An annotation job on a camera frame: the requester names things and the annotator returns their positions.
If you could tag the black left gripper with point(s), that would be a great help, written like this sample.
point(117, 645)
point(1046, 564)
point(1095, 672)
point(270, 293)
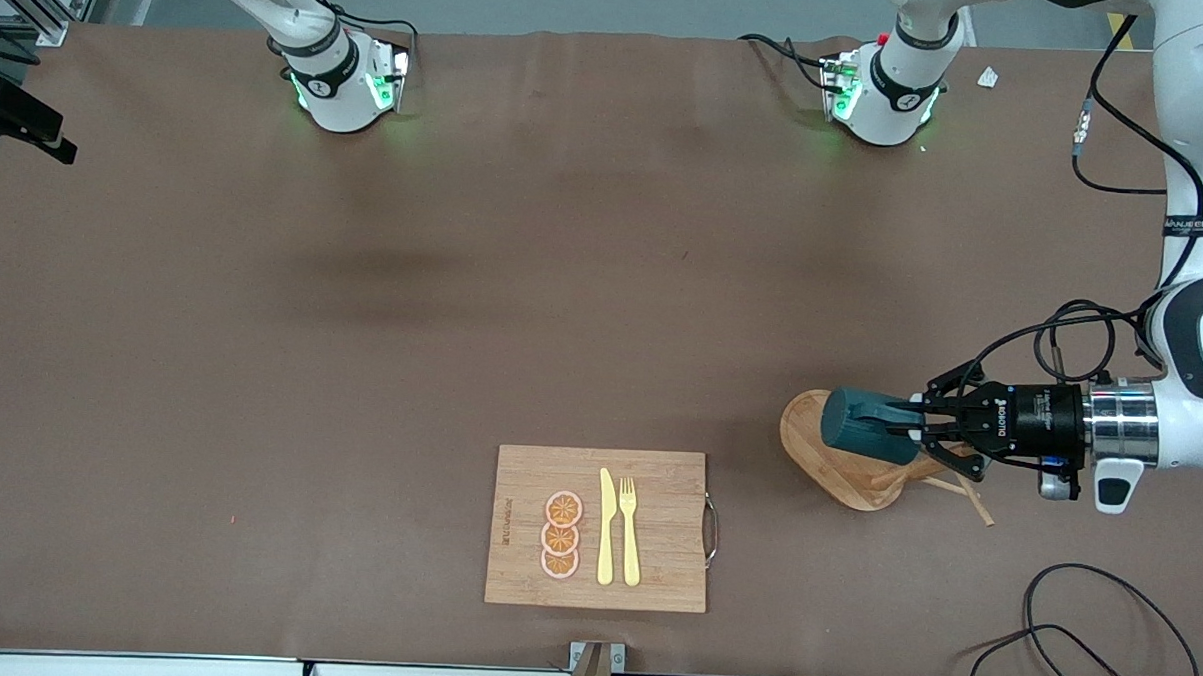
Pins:
point(1044, 418)

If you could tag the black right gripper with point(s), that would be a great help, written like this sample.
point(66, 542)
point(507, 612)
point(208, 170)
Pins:
point(20, 108)

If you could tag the dark green cup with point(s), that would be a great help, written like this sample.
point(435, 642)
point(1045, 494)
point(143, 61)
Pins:
point(858, 432)

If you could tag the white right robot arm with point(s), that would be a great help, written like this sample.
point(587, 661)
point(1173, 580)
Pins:
point(335, 79)

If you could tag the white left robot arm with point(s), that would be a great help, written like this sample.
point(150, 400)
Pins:
point(1200, 99)

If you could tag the wooden mug rack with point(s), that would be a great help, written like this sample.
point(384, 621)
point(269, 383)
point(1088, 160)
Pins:
point(803, 435)

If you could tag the bamboo cutting board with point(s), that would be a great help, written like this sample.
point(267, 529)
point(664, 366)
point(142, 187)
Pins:
point(665, 520)

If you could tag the white paper scrap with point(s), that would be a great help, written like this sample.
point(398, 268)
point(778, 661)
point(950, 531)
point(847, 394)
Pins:
point(988, 77)

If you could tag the yellow plastic fork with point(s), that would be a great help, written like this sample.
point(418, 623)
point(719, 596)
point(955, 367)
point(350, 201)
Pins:
point(631, 549)

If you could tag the yellow plastic knife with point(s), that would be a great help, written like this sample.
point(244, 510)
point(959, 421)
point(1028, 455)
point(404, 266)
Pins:
point(605, 538)

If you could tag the brown table mat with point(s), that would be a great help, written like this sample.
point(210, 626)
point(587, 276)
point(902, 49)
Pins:
point(464, 273)

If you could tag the metal bracket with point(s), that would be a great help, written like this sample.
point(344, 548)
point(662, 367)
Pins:
point(590, 668)

